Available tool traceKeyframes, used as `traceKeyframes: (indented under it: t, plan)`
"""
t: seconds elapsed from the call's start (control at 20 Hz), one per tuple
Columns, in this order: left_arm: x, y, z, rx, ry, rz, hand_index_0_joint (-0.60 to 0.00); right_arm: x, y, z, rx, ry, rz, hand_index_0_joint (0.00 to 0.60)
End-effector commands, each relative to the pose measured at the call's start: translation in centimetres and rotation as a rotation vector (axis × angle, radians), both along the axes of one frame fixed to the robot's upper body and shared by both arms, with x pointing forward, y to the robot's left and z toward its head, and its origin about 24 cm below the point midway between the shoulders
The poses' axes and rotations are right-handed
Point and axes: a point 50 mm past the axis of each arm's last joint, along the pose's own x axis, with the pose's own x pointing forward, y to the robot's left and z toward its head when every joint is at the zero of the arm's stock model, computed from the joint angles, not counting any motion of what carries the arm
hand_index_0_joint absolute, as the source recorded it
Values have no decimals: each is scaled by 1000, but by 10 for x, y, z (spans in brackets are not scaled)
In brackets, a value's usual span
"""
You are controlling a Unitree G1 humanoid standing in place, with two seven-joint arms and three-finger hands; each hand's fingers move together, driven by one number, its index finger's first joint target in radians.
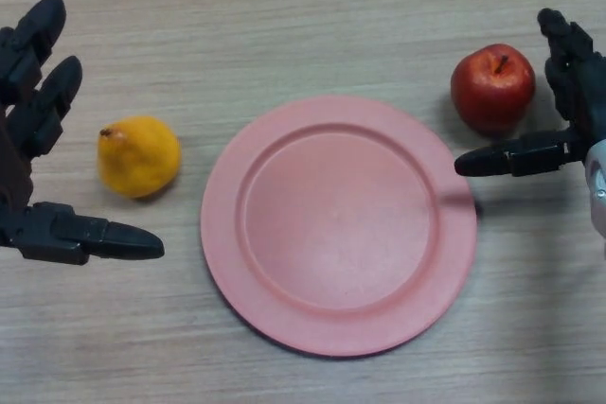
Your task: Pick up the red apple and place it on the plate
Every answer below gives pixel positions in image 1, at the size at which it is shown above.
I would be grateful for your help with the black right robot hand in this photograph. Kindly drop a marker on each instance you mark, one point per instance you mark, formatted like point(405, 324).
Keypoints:
point(577, 87)

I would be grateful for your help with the pink round plate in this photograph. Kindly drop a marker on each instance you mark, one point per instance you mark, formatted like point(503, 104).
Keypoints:
point(338, 229)

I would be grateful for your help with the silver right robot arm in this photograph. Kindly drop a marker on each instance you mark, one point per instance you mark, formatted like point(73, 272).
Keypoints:
point(597, 186)

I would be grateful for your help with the yellow pear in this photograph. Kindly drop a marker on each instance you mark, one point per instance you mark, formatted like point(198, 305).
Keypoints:
point(137, 163)

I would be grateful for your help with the red apple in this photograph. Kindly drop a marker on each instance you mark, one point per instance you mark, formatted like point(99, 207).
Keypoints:
point(490, 89)

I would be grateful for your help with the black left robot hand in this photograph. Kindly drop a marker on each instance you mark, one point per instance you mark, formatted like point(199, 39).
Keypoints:
point(19, 120)

